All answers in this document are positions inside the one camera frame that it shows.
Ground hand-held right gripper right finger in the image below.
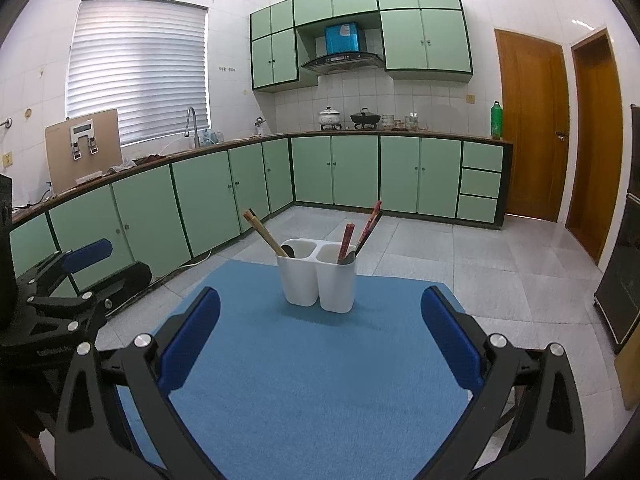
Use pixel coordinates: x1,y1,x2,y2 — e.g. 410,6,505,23
410,285,587,480

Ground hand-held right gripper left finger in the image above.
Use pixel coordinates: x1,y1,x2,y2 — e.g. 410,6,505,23
52,287,226,480

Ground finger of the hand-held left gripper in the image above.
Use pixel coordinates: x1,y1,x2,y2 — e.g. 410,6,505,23
27,261,153,319
15,239,113,294

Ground white two-compartment utensil holder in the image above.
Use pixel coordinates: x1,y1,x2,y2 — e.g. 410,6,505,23
276,239,358,314

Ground brown patterned chopstick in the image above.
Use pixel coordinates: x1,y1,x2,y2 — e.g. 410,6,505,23
242,211,283,258

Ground red patterned chopstick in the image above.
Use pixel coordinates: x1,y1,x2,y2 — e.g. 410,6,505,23
338,223,356,263
352,200,383,256

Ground cardboard board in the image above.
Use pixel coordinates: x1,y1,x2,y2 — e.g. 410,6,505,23
45,108,123,196

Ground green base cabinets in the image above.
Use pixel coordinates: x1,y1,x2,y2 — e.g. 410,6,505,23
9,132,515,301

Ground blue table mat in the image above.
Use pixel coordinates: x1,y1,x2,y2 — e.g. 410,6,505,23
117,259,521,480

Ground chrome kitchen faucet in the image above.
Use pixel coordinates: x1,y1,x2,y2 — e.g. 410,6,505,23
184,106,201,150

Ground tan cardboard box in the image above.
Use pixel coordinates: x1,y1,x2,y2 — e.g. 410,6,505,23
612,320,640,411

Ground white window blind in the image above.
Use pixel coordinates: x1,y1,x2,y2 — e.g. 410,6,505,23
65,0,212,147

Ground brown wooden door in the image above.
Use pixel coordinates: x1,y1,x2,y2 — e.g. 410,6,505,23
565,27,625,266
494,28,571,223

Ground black wok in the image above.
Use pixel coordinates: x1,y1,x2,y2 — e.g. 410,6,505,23
349,107,382,128

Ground white cooking pot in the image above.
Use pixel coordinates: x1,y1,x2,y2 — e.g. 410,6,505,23
318,106,343,131

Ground black range hood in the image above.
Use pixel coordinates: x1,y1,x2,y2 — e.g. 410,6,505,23
300,51,386,76

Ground white bracket device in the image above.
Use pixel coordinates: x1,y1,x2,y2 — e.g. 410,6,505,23
70,119,100,161

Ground green wall cabinets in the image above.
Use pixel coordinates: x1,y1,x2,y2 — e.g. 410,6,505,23
249,0,475,93

